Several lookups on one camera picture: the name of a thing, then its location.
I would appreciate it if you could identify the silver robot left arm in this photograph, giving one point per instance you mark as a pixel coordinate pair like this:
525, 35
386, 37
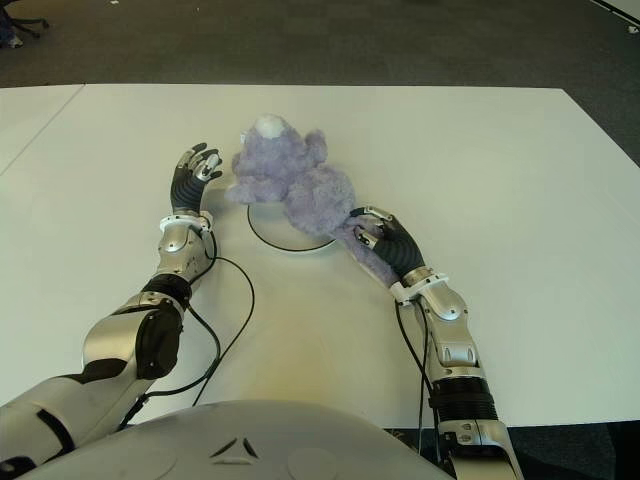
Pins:
107, 340

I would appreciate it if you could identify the person legs blue jeans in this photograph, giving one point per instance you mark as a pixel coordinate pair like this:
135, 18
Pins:
10, 35

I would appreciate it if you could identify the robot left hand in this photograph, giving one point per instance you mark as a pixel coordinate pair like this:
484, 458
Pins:
186, 192

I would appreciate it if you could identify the purple plush doll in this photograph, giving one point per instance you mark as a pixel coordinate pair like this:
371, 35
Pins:
295, 180

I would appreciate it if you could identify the black office chair base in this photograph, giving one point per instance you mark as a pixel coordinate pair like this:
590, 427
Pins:
30, 25

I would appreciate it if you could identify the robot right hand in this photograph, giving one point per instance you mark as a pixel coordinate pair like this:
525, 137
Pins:
400, 250

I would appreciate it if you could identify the silver robot torso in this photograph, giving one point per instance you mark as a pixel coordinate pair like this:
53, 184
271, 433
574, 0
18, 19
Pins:
250, 440

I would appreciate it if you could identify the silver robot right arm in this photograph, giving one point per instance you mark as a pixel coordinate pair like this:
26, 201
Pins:
450, 340

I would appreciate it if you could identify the white plate black rim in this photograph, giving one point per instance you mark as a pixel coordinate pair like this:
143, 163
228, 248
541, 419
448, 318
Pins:
285, 232

